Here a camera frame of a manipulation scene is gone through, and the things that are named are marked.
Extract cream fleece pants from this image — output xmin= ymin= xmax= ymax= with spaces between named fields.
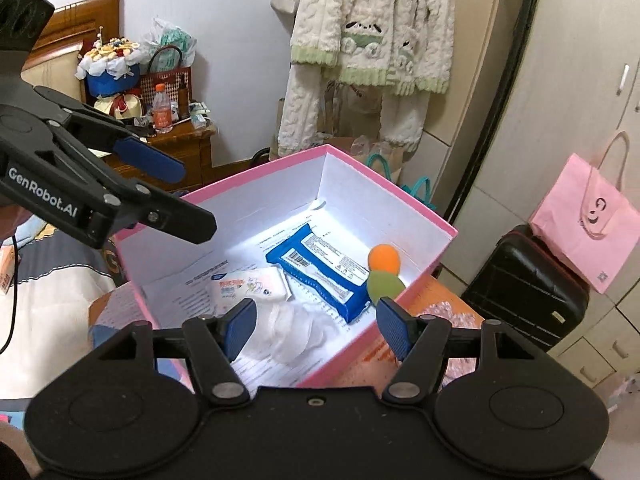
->
xmin=277 ymin=64 xmax=432 ymax=157

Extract wooden nightstand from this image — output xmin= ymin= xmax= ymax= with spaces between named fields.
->
xmin=87 ymin=119 xmax=219 ymax=192

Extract teal handle bag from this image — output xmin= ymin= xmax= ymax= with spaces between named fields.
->
xmin=367 ymin=153 xmax=437 ymax=212

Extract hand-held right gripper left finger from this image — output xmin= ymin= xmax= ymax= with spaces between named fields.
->
xmin=97 ymin=297 xmax=259 ymax=407

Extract cream fleece cardigan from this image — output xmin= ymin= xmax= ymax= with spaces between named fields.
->
xmin=289 ymin=0 xmax=456 ymax=97

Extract plastic bag with green pack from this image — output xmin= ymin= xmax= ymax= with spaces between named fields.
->
xmin=142 ymin=17 xmax=199 ymax=74

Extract checked basket bag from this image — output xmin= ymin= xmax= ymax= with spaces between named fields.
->
xmin=138 ymin=44 xmax=194 ymax=122

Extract wooden headboard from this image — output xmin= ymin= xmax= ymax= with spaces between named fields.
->
xmin=19 ymin=0 xmax=121 ymax=107

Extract blue wet wipes pack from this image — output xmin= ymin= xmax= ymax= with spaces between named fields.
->
xmin=264 ymin=223 xmax=376 ymax=324

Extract pink storage box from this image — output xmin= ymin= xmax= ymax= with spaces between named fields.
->
xmin=113 ymin=143 xmax=459 ymax=391

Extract orange drink bottle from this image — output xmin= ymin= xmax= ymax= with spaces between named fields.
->
xmin=151 ymin=83 xmax=175 ymax=135

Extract patchwork tablecloth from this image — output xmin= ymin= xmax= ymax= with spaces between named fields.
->
xmin=89 ymin=277 xmax=487 ymax=392

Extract black suitcase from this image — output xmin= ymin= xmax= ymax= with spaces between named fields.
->
xmin=459 ymin=224 xmax=591 ymax=354

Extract brown paper bag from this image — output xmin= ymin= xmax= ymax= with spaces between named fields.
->
xmin=314 ymin=79 xmax=392 ymax=142

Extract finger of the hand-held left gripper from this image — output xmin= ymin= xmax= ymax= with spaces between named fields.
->
xmin=90 ymin=179 xmax=219 ymax=246
xmin=32 ymin=85 xmax=187 ymax=185

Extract tall beige cabinet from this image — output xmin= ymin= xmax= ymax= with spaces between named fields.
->
xmin=419 ymin=0 xmax=532 ymax=211

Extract striped plush blanket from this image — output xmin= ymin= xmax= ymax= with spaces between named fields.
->
xmin=0 ymin=219 xmax=127 ymax=402

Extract black clothes rack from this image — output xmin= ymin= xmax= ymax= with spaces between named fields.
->
xmin=444 ymin=0 xmax=544 ymax=222

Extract orange soft ball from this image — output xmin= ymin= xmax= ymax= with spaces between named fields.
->
xmin=367 ymin=243 xmax=402 ymax=276

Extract flower bouquet blue wrap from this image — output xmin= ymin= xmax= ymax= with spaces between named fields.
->
xmin=74 ymin=34 xmax=144 ymax=122

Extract beige wardrobe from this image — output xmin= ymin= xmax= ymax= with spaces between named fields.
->
xmin=469 ymin=0 xmax=640 ymax=413

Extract white tissue pack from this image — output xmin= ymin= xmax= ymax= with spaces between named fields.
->
xmin=206 ymin=266 xmax=293 ymax=306

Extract black cable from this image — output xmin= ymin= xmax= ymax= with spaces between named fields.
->
xmin=0 ymin=232 xmax=21 ymax=357

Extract pink tote bag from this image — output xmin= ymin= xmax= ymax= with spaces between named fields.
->
xmin=529 ymin=130 xmax=640 ymax=295

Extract pink floral cloth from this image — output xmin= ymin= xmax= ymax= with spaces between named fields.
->
xmin=417 ymin=299 xmax=477 ymax=382

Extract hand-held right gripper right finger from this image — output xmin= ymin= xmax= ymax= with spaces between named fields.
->
xmin=375 ymin=296 xmax=546 ymax=406

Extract white printed paper sheet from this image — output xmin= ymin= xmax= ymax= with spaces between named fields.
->
xmin=142 ymin=209 xmax=352 ymax=387

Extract green ball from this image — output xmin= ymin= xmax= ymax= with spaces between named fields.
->
xmin=366 ymin=269 xmax=406 ymax=306

